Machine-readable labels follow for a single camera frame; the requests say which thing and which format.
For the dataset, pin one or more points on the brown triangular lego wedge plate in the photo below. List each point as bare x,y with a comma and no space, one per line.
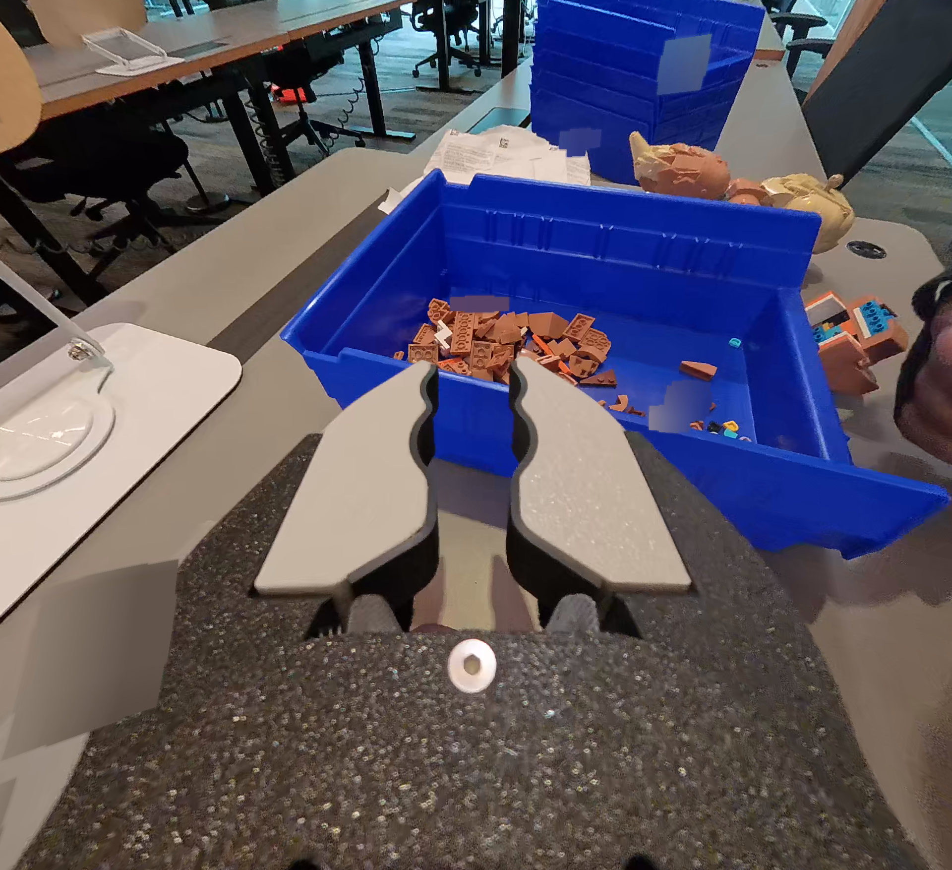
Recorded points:
699,369

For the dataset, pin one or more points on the black desk partition panel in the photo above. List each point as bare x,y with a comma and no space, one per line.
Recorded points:
877,81

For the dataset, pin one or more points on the blue plastic bin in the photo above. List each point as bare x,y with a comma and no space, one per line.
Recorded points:
632,267

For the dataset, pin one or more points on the orange lego block model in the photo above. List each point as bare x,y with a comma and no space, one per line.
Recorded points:
848,356

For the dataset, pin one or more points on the cream lego head model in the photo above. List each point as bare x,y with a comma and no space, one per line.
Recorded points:
811,204

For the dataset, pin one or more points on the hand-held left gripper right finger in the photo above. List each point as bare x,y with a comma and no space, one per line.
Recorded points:
587,490

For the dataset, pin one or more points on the stack of blue bins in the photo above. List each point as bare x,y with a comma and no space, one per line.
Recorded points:
595,66

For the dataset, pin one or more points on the pile of brown lego pieces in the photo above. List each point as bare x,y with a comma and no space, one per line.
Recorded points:
476,342
720,428

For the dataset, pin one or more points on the clear acrylic stand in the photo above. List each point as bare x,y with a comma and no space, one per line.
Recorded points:
130,51

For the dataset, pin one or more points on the white printed paper sheets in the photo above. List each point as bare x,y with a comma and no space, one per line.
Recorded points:
483,156

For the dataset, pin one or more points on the small brown lego assembly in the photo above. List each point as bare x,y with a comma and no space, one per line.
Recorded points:
747,193

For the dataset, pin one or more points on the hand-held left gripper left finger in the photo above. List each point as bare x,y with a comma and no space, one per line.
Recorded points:
357,483

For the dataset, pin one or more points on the tan lego head model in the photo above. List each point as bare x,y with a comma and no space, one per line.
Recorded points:
684,170

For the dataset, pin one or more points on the person's right hand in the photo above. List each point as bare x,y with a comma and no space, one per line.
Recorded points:
938,386

